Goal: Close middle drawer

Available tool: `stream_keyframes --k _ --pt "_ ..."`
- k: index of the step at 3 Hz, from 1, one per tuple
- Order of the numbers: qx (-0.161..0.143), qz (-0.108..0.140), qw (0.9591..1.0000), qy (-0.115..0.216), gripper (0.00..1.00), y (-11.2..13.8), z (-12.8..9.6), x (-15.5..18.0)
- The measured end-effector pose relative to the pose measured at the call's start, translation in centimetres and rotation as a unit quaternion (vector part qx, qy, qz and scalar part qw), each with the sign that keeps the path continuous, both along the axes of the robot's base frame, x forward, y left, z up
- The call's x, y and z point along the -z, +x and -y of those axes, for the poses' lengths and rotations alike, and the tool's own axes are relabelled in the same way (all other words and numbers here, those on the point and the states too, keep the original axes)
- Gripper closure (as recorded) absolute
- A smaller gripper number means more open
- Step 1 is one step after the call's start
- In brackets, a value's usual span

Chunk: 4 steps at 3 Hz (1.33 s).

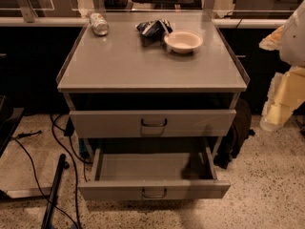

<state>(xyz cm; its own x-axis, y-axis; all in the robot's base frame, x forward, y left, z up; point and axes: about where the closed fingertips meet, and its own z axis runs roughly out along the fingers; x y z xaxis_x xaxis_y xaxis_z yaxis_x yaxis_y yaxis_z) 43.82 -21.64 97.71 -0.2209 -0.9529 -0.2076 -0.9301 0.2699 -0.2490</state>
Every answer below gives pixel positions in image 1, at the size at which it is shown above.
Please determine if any grey drawer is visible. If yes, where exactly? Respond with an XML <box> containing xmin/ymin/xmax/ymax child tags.
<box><xmin>70</xmin><ymin>110</ymin><xmax>235</xmax><ymax>138</ymax></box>
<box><xmin>79</xmin><ymin>150</ymin><xmax>230</xmax><ymax>200</ymax></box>

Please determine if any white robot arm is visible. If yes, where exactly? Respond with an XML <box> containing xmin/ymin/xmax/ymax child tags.
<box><xmin>259</xmin><ymin>1</ymin><xmax>305</xmax><ymax>132</ymax></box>

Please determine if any grey top drawer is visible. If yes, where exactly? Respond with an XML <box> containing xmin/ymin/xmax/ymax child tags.
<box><xmin>70</xmin><ymin>110</ymin><xmax>235</xmax><ymax>138</ymax></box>

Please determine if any grey drawer cabinet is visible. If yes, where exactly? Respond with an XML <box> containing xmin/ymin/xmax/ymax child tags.
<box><xmin>55</xmin><ymin>10</ymin><xmax>251</xmax><ymax>164</ymax></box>

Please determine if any black backpack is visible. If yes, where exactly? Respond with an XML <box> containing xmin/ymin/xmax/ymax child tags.
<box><xmin>213</xmin><ymin>99</ymin><xmax>254</xmax><ymax>169</ymax></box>

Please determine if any white bowl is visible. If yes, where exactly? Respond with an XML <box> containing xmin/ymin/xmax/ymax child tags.
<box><xmin>164</xmin><ymin>30</ymin><xmax>203</xmax><ymax>54</ymax></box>

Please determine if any silver soda can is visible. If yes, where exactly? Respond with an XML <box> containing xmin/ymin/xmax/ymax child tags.
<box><xmin>90</xmin><ymin>12</ymin><xmax>109</xmax><ymax>36</ymax></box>

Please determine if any black pole stand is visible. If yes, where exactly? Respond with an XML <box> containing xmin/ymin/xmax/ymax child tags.
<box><xmin>41</xmin><ymin>154</ymin><xmax>66</xmax><ymax>229</ymax></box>

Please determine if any black floor cable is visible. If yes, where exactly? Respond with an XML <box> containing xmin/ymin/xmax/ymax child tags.
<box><xmin>10</xmin><ymin>113</ymin><xmax>93</xmax><ymax>229</ymax></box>

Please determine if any white counter rail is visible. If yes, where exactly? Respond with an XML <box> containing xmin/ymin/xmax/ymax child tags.
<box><xmin>0</xmin><ymin>17</ymin><xmax>286</xmax><ymax>29</ymax></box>

